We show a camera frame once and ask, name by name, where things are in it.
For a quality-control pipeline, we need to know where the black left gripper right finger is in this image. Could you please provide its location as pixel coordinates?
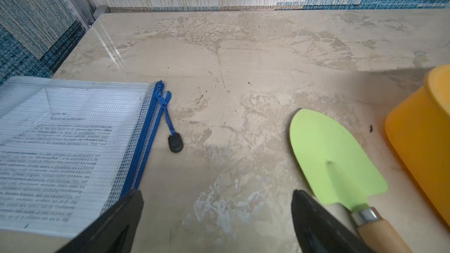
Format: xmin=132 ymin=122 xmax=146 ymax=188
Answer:
xmin=291 ymin=190 xmax=373 ymax=253

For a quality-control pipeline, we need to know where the green shovel wooden handle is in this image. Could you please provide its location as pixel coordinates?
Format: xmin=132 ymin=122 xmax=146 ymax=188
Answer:
xmin=289 ymin=108 xmax=412 ymax=253

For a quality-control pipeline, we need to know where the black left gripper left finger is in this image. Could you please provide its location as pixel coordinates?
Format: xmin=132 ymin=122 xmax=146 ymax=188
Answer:
xmin=58 ymin=190 xmax=144 ymax=253

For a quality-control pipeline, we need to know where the yellow plastic storage box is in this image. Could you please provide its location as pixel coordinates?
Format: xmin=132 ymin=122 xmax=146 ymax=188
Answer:
xmin=385 ymin=65 xmax=450 ymax=224

